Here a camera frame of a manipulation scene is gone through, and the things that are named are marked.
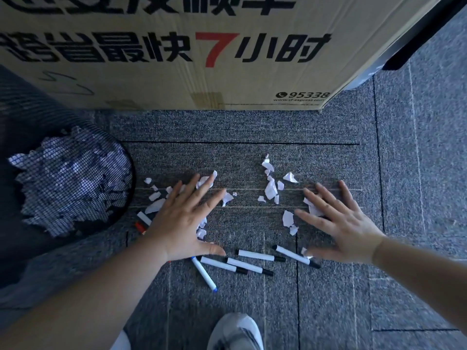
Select person's left hand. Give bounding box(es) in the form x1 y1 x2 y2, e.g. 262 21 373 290
144 173 228 263

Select person's right hand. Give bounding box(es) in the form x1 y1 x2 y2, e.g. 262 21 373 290
294 180 386 265

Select person's right forearm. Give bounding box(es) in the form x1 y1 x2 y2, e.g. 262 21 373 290
371 236 467 331

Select person's left forearm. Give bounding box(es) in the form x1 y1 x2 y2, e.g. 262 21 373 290
0 237 172 350

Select white marker with blue cap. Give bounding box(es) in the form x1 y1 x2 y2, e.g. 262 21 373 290
191 256 219 293

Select scattered white paper scraps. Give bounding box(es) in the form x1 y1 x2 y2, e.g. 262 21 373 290
143 154 326 257

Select white sneaker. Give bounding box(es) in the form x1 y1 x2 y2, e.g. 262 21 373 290
207 312 264 350

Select pile of binned paper scraps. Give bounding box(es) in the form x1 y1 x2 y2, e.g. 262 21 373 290
7 126 133 238

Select large printed cardboard box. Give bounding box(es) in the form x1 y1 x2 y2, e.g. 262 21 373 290
0 0 444 111

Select black mesh waste basket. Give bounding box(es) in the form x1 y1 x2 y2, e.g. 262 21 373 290
0 64 136 310

